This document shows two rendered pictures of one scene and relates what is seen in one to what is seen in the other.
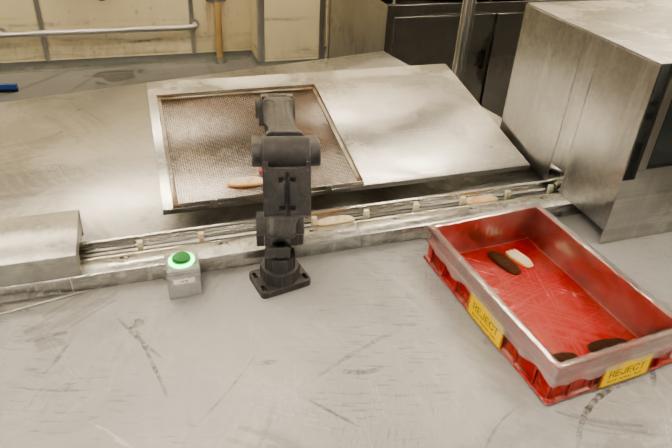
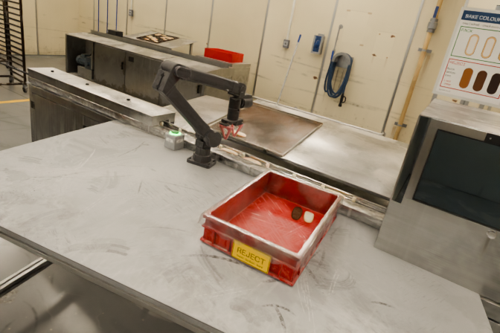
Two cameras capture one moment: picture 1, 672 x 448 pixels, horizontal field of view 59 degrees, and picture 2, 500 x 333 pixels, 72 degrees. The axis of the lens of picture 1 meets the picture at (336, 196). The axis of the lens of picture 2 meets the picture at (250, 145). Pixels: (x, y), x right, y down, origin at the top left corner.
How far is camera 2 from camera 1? 118 cm
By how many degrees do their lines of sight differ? 45
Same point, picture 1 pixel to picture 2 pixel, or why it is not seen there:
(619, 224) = (390, 238)
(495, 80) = not seen: outside the picture
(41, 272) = (143, 118)
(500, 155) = (379, 186)
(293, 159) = (167, 68)
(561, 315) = (279, 238)
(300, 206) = (161, 87)
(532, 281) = (295, 224)
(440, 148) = (346, 167)
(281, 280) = (195, 157)
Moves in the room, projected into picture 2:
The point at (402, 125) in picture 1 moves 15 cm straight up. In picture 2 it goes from (341, 152) to (349, 124)
